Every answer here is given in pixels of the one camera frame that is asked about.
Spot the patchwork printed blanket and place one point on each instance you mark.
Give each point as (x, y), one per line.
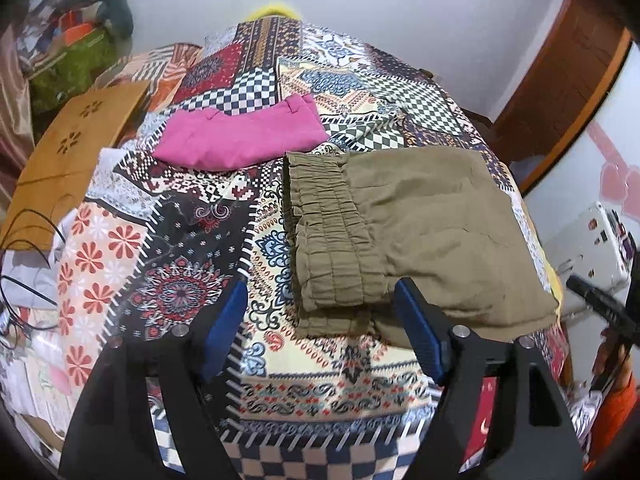
(200, 240)

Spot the wooden board with flower cutouts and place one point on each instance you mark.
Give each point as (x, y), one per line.
(75, 150)

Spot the green bag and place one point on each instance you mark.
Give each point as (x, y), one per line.
(75, 70)

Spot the olive green pants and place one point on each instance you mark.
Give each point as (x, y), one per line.
(425, 225)

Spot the person's right hand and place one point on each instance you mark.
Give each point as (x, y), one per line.
(601, 357)

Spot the white machine with stickers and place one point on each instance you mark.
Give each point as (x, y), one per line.
(590, 250)

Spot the pile of papers and clutter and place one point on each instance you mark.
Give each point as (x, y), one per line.
(55, 22)

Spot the white printed cloth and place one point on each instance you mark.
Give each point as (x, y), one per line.
(35, 360)

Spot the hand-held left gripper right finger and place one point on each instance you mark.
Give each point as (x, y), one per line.
(421, 327)

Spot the white wardrobe sliding door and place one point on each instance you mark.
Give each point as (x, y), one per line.
(600, 150)

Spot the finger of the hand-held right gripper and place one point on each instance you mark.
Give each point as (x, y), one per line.
(595, 300)

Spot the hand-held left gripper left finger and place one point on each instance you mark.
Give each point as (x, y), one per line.
(234, 321)

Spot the striped brown curtain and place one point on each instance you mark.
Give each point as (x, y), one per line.
(12, 110)

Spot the pink pants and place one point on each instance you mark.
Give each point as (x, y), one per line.
(240, 132)

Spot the grey green pillow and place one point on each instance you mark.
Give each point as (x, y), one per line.
(117, 12)

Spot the wooden door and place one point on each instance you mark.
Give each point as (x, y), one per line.
(555, 80)

